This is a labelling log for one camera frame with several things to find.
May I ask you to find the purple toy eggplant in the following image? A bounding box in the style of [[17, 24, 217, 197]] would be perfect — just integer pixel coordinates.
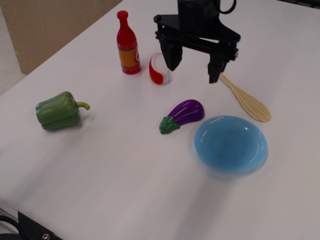
[[159, 99, 205, 134]]

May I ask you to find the beige wooden cabinet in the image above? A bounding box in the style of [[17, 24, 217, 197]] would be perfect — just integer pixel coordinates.
[[0, 0, 119, 75]]

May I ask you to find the wooden rice paddle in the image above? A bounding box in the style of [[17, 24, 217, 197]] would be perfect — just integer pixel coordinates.
[[219, 73, 272, 123]]

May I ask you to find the blue plastic plate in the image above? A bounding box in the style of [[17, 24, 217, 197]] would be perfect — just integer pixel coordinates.
[[194, 115, 268, 172]]

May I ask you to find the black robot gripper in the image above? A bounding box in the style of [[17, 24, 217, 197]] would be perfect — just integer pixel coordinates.
[[153, 0, 241, 84]]

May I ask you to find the black metal table bracket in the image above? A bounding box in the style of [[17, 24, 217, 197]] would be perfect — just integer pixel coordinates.
[[17, 211, 62, 240]]

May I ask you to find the green toy bell pepper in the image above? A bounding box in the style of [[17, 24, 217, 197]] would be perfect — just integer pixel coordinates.
[[35, 91, 90, 131]]

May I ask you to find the black cable at corner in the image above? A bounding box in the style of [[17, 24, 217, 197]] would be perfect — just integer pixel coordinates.
[[0, 214, 22, 240]]

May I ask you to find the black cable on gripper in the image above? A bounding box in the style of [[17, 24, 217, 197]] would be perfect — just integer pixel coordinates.
[[214, 0, 238, 15]]

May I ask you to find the red and white toy sushi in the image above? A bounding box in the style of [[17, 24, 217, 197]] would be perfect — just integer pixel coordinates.
[[149, 52, 169, 85]]

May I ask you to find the red toy sauce bottle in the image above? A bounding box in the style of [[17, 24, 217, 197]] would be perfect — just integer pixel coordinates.
[[116, 10, 141, 75]]

